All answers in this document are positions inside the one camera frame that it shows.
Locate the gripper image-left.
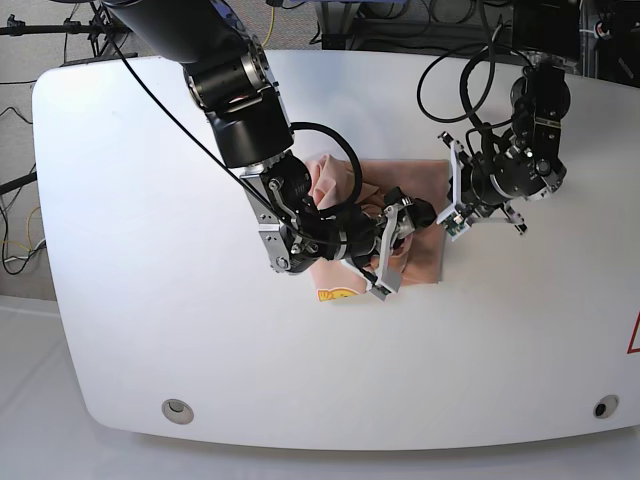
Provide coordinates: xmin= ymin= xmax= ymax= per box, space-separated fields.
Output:
xmin=329 ymin=187 xmax=437 ymax=290

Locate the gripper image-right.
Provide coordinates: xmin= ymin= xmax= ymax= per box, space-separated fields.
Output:
xmin=438 ymin=131 xmax=528 ymax=235

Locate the peach pink T-shirt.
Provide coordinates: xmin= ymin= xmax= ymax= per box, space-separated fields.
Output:
xmin=305 ymin=154 xmax=449 ymax=302

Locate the dark right table grommet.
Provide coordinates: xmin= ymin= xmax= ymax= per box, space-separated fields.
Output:
xmin=593 ymin=394 xmax=620 ymax=419

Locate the silver left table grommet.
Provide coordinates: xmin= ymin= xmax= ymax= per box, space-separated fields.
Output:
xmin=161 ymin=399 xmax=194 ymax=425

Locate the black tripod stand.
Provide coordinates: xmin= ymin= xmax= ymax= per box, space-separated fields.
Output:
xmin=0 ymin=15 xmax=131 ymax=37

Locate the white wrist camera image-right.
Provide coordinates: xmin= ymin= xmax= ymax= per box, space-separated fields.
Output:
xmin=437 ymin=210 xmax=471 ymax=241

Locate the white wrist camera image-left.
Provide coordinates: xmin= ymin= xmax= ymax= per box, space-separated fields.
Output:
xmin=369 ymin=271 xmax=402 ymax=301

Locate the black cable on arm image-right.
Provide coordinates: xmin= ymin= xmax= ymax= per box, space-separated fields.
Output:
xmin=417 ymin=0 xmax=531 ymax=146

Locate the grey robot base frame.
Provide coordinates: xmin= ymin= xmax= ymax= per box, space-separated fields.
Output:
xmin=309 ymin=1 xmax=422 ymax=50

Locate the yellow cable at top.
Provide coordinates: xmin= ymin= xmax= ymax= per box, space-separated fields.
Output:
xmin=256 ymin=8 xmax=277 ymax=52

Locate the yellow cable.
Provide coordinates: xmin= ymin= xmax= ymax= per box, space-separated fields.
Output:
xmin=3 ymin=205 xmax=46 ymax=254
xmin=256 ymin=8 xmax=277 ymax=52

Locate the yellow cable at left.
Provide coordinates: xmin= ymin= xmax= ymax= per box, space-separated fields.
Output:
xmin=3 ymin=205 xmax=46 ymax=254

